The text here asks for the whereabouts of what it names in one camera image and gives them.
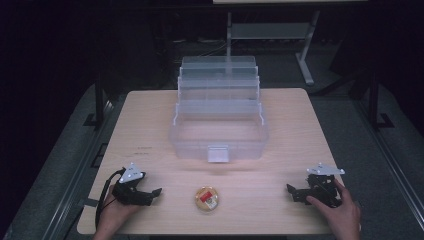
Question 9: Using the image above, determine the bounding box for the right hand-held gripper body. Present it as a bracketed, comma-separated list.
[296, 162, 346, 208]

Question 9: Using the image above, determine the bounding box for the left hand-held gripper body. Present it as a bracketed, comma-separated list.
[111, 162, 150, 206]

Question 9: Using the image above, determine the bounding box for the round pastry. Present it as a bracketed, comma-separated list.
[194, 185, 220, 212]

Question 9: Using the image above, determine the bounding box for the clear plastic tiered storage box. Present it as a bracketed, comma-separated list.
[168, 55, 270, 164]

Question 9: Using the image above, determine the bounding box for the person's left hand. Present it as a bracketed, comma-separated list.
[92, 184, 144, 240]

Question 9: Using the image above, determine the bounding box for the person's right hand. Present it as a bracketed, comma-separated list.
[305, 179, 362, 240]

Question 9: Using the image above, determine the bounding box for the grey metal stand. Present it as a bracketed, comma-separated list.
[225, 9, 322, 86]

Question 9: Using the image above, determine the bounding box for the black cable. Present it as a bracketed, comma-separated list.
[94, 168, 126, 231]

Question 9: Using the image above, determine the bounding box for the black metal post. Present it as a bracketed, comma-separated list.
[367, 71, 395, 130]
[83, 71, 107, 128]

